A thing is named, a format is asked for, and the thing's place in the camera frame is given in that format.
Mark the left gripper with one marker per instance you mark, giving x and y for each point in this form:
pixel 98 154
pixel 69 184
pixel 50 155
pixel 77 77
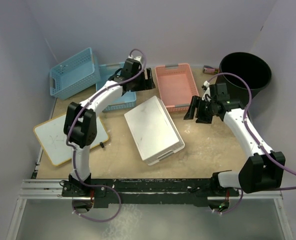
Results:
pixel 147 84

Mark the shallow blue perforated basket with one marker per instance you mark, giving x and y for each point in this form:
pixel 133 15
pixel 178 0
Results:
pixel 128 100

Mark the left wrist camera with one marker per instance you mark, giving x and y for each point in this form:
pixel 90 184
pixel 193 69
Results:
pixel 136 58

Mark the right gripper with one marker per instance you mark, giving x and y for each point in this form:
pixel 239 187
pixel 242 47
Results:
pixel 196 101

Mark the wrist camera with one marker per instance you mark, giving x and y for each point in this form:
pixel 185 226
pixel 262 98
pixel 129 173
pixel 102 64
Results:
pixel 136 58
pixel 205 85

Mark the white perforated basket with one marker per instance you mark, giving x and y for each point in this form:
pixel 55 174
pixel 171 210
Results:
pixel 153 131

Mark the large black bucket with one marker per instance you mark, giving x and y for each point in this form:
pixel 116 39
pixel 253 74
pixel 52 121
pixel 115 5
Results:
pixel 252 69

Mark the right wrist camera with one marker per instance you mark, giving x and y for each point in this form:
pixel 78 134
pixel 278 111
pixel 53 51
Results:
pixel 205 85

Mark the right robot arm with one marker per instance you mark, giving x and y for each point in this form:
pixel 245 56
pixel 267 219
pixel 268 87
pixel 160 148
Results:
pixel 263 168

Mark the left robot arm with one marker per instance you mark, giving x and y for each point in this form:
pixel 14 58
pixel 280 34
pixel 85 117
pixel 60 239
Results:
pixel 80 126

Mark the whiteboard with yellow frame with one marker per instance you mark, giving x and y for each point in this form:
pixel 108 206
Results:
pixel 51 137

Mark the pink marker pen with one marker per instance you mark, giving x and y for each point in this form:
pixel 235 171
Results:
pixel 210 70

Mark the tall blue perforated basket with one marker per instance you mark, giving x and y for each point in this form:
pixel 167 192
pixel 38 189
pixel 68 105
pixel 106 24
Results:
pixel 74 75

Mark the aluminium frame rail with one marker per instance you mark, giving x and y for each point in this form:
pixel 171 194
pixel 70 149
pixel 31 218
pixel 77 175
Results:
pixel 42 213

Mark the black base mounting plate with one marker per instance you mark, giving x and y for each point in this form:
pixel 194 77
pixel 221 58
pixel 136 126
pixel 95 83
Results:
pixel 180 191

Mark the pink perforated basket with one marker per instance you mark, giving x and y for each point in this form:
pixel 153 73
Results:
pixel 176 85

